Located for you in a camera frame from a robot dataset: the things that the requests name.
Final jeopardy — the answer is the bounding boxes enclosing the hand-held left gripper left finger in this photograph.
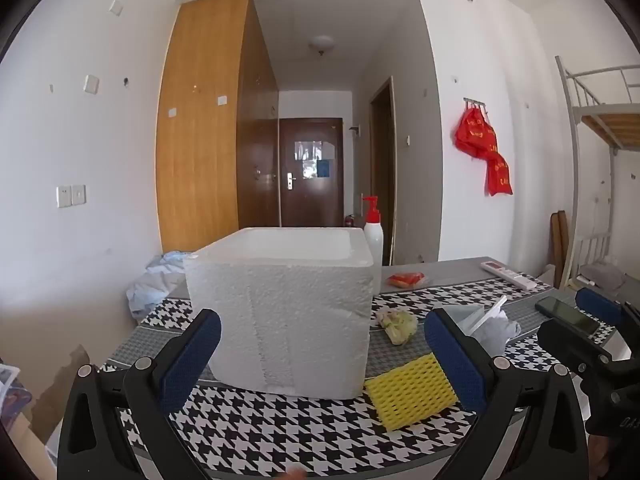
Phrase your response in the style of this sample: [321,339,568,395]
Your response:
[57,308,223,480]

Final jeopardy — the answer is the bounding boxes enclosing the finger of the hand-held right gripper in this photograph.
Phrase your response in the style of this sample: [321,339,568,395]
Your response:
[539,317,608,373]
[574,287,640,333]

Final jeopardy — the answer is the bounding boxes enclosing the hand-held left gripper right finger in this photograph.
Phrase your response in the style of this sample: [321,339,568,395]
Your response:
[424,307,591,480]

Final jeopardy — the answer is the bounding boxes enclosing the grey plastic packet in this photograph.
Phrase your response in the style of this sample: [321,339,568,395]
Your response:
[442,295,508,336]

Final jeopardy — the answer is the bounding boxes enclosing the yellow sponge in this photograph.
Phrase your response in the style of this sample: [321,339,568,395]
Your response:
[364,352,460,432]

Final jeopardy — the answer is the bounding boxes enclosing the yellowish wrapper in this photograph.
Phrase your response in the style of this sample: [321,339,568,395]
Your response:
[376,307,418,346]

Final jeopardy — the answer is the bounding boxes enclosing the white foam box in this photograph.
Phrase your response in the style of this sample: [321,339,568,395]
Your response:
[182,226,382,401]

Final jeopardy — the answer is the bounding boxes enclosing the black smartphone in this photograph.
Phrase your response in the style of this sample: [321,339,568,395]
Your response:
[535,296,601,337]

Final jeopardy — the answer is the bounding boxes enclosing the brown wooden boards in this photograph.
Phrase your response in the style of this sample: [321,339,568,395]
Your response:
[550,211,571,288]

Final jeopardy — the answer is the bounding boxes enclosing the light blue bedding pile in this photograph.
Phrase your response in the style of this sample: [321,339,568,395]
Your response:
[126,250,201,318]

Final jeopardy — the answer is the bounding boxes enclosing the white remote control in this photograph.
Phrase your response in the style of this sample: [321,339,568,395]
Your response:
[480,260,538,291]

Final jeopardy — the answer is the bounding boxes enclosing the red snack packet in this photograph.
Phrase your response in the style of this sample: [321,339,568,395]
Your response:
[387,272,426,288]

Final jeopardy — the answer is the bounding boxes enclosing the houndstooth tablecloth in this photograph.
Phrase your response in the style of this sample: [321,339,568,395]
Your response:
[97,257,631,480]

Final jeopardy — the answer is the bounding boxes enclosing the white red pump bottle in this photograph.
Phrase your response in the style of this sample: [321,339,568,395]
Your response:
[361,196,385,267]

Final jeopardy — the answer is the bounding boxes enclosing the red plastic bag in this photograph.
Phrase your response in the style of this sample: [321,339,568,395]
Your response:
[454,105,497,161]
[484,152,514,197]

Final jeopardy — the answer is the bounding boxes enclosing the white metal bunk bed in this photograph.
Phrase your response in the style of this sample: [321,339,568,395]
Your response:
[555,56,640,291]

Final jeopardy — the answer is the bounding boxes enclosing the printed paper sheets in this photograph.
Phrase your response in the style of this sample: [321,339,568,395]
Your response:
[0,364,32,413]

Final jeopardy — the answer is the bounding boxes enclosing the dark brown entrance door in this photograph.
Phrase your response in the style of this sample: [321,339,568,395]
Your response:
[278,117,344,228]

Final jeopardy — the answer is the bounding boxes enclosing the wooden wardrobe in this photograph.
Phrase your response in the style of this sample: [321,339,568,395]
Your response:
[156,0,279,253]

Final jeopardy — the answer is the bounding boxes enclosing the papers on door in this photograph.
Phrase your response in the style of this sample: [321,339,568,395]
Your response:
[294,140,332,179]

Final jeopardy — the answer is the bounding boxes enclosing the brown side door frame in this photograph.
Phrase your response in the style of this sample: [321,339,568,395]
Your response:
[369,76,397,266]

